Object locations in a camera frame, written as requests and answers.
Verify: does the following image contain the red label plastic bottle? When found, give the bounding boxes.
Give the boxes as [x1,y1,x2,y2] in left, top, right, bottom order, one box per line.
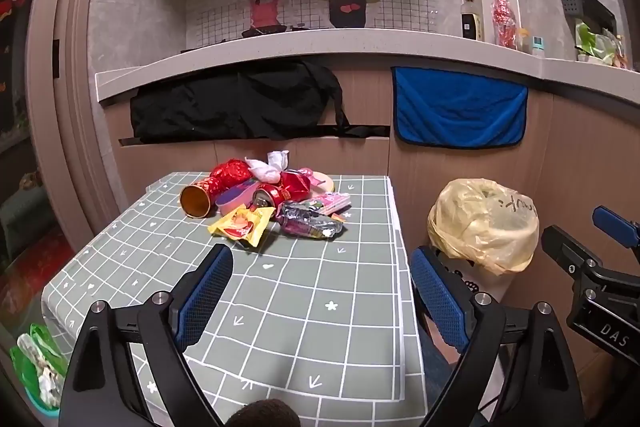
[491,0,520,50]

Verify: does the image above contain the yellow snack wrapper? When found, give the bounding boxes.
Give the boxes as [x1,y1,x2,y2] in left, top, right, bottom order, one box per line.
[207,204,276,249]

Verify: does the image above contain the clear plastic bottle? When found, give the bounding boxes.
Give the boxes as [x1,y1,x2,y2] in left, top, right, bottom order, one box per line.
[275,201,347,240]

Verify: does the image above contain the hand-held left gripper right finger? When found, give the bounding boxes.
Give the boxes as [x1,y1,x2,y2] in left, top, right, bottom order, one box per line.
[409,245,586,427]

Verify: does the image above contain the yellow plastic bin liner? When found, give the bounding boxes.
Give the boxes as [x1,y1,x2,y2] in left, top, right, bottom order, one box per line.
[427,178,541,277]

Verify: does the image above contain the beige kitchen countertop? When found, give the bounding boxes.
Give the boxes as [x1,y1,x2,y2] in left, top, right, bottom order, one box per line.
[94,29,640,105]

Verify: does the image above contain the red plastic bag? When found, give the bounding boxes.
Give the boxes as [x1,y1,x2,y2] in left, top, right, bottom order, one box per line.
[209,159,253,195]

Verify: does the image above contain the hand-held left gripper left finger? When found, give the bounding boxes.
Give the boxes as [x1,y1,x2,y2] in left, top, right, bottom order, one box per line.
[59,243,234,427]

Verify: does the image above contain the green grid tablecloth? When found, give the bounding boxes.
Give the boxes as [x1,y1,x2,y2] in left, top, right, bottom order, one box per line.
[41,172,426,427]

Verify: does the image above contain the white tissue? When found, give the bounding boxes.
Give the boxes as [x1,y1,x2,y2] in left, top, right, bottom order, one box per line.
[244,150,291,184]

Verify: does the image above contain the pink snack packet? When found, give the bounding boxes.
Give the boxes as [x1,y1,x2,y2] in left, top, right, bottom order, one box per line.
[312,192,352,220]

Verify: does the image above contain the green plastic bag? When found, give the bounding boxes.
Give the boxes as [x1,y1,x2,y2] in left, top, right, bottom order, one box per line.
[10,324,68,418]

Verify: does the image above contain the black cloth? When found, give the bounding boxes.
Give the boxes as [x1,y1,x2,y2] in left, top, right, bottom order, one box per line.
[130,58,391,144]

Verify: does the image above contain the bagged green vegetables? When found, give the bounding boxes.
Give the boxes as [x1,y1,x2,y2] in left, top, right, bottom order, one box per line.
[575,19,628,66]

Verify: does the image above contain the blue towel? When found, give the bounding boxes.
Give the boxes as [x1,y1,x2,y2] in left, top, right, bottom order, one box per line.
[391,67,529,150]

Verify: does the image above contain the black dish rack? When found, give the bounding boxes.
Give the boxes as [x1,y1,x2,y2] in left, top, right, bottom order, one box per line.
[580,0,618,32]

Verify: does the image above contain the dark fuzzy round object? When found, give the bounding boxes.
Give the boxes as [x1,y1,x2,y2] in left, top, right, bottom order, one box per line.
[235,398,301,427]

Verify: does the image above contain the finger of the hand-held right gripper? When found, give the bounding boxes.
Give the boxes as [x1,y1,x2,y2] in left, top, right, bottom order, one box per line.
[540,225,608,280]
[592,206,640,249]

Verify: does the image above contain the red printed drink can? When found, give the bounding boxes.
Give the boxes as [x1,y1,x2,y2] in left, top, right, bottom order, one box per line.
[251,170,315,210]

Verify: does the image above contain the person's leg in jeans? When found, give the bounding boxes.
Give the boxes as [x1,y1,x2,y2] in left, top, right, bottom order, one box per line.
[417,322,476,427]

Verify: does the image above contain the red and gold paper cup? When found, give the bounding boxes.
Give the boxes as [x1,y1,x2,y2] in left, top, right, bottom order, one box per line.
[180,177,226,219]

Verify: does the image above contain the purple plastic container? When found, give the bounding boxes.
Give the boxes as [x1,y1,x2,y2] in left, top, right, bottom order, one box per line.
[216,182,261,215]

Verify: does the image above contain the dark sauce bottle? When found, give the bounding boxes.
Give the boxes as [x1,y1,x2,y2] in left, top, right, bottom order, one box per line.
[460,0,485,42]

